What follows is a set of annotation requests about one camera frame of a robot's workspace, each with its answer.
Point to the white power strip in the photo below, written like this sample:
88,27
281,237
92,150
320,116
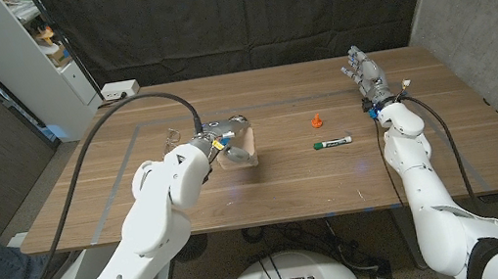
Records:
120,89

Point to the cardboard box on shelf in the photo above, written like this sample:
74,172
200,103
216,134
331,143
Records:
57,55

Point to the yellow toy on shelf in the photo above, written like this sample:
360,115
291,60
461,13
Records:
44,36

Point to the black table control box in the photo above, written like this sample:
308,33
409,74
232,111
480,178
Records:
492,198

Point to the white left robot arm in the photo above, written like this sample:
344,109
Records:
160,207

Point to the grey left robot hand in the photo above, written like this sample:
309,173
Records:
225,127

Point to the black backdrop curtain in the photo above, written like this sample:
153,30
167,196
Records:
240,12

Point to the small clear glass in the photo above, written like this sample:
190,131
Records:
172,134

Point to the white shelf cabinet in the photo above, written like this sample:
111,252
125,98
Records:
10,61

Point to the small orange cone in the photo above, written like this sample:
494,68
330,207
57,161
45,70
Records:
317,122

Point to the dark shoe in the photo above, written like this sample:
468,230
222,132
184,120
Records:
51,273

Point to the black round grille object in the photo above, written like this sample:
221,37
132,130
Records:
201,246

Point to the peach square jewelry box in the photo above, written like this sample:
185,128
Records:
249,142

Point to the green whiteboard marker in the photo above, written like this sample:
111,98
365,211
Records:
333,142

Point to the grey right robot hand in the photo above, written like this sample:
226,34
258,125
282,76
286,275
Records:
372,74

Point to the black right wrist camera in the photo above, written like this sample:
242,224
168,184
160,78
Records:
367,105

